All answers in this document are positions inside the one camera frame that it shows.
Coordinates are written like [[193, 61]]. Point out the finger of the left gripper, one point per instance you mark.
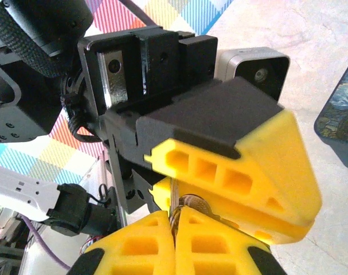
[[242, 212], [262, 160]]

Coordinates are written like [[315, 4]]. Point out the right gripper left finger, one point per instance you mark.
[[139, 249]]

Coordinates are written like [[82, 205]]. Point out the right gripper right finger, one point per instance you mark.
[[214, 249]]

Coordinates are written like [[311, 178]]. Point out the small metal key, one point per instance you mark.
[[195, 204]]

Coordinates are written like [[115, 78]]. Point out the starry night painted box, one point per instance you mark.
[[343, 120]]

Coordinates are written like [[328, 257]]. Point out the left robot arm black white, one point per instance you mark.
[[24, 25]]

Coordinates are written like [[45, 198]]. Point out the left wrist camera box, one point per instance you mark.
[[262, 74]]

